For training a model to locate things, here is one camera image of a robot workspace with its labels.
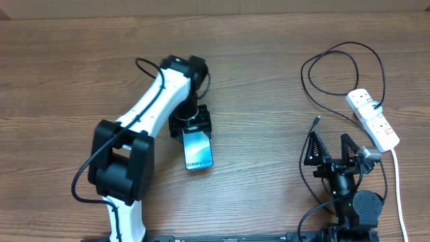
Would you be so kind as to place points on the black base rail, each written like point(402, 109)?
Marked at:
point(228, 238)

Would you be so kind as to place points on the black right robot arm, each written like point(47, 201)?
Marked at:
point(356, 210)

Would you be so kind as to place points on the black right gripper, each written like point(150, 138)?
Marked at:
point(328, 165)

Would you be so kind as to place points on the Samsung Galaxy smartphone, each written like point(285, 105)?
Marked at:
point(197, 151)

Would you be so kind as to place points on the white power strip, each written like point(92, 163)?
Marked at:
point(381, 132)

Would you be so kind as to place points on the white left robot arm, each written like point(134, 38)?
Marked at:
point(122, 161)

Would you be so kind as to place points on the white charger plug adapter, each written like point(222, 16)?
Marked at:
point(369, 111)

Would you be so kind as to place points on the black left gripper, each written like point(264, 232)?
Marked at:
point(202, 124)

